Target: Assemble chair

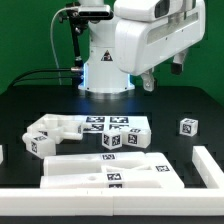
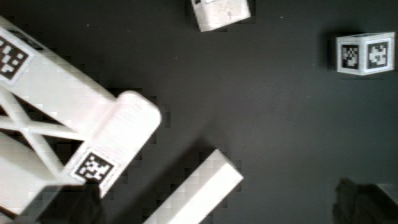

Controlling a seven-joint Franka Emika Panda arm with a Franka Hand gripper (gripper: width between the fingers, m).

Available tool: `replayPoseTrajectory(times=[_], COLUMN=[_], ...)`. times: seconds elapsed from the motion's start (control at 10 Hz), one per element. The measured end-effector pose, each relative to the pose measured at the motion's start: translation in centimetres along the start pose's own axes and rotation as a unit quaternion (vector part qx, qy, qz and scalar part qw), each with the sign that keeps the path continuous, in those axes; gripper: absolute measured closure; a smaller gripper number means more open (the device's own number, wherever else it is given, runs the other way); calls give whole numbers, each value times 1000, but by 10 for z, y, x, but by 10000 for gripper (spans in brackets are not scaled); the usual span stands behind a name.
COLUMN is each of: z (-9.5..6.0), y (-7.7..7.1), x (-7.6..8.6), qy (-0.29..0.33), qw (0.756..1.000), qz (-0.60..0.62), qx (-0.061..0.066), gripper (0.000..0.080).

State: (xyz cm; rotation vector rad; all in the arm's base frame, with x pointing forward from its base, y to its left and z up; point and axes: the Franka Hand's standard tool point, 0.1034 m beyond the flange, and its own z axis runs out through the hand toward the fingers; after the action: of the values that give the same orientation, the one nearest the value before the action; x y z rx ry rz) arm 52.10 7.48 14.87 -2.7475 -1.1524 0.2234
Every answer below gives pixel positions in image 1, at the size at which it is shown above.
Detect white chair back frame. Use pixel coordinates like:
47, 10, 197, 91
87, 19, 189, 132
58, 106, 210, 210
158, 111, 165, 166
40, 152, 184, 190

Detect black camera on stand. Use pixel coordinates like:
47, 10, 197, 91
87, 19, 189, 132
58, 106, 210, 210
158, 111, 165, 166
59, 2, 113, 23

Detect white L-shaped wall fence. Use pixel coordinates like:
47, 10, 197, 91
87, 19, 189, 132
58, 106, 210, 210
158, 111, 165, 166
0, 146, 224, 216

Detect white block left edge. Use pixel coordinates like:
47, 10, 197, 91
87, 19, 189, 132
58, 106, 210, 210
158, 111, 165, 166
0, 145, 3, 165

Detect white chair seat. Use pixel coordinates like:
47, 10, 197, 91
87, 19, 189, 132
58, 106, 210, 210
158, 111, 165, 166
27, 114, 84, 144

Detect white marker base sheet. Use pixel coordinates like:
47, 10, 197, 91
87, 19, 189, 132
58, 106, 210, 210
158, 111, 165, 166
59, 114, 152, 134

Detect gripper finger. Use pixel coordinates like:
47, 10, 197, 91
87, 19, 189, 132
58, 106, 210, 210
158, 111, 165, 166
141, 70, 155, 91
171, 50, 188, 75

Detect black cables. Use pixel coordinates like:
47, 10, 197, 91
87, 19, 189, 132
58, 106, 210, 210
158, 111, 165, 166
7, 68, 84, 94

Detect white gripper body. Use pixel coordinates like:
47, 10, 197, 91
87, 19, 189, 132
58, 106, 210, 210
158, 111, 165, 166
114, 0, 205, 75

